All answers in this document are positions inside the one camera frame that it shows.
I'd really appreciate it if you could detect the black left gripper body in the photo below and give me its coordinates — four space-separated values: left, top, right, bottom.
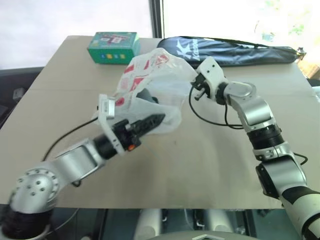
112 119 143 152

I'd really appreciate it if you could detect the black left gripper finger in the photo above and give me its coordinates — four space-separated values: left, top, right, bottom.
136 89 160 104
131 113 167 138

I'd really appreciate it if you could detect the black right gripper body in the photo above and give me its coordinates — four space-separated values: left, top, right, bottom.
191 74 214 98

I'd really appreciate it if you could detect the white plastic bag red print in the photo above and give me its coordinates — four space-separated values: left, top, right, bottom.
90 47 199 136

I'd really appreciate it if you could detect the dark blue racket cover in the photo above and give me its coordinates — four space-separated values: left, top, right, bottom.
156 35 308 69

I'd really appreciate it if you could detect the green cardboard box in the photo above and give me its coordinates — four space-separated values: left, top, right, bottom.
87 31 141 65

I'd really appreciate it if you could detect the silver rounded robot leg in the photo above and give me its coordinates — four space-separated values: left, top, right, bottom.
206 208 250 236
138 208 164 237

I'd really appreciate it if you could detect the brown cardboard box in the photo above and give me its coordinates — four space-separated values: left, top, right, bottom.
296 58 320 81

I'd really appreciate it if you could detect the dark furniture beside table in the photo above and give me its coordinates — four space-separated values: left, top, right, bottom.
0 66 46 130

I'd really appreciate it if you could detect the grey robot torso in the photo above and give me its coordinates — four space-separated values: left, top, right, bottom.
149 230 254 240

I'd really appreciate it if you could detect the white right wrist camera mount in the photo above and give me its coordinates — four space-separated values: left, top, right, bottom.
196 56 229 101

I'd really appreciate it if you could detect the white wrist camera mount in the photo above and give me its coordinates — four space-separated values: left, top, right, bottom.
96 93 126 157
196 56 229 101

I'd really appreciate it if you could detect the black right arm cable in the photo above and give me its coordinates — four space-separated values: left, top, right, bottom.
188 86 245 130

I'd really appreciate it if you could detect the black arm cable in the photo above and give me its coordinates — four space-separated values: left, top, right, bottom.
188 86 245 130
41 118 101 161

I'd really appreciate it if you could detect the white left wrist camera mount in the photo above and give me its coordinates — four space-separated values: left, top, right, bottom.
96 93 126 157

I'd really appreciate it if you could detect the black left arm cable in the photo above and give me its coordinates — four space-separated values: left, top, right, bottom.
41 118 101 161

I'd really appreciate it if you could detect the dark window frame post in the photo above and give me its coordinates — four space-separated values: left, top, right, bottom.
148 0 165 39

